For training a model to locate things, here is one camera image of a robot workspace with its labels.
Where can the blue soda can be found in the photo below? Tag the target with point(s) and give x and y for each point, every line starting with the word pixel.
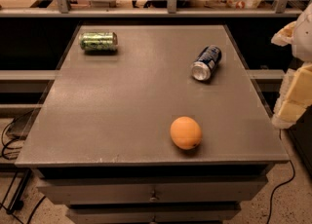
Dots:
pixel 206 63

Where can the lower grey drawer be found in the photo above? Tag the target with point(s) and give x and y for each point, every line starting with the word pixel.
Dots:
pixel 149 214

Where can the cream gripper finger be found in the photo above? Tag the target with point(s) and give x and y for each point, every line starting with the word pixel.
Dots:
pixel 284 36
pixel 295 97

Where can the grey drawer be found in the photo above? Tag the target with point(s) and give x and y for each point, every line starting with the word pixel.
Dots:
pixel 149 214
pixel 151 190

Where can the upper grey drawer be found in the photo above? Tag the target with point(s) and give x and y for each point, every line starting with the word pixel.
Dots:
pixel 151 190

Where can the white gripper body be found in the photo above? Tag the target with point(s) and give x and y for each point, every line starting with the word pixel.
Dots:
pixel 302 38

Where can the orange fruit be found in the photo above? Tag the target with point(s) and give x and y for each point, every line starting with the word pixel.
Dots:
pixel 185 133

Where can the grey drawer cabinet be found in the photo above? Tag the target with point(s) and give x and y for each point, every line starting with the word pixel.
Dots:
pixel 108 117

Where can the green soda can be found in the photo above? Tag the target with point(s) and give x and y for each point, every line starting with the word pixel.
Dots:
pixel 98 41

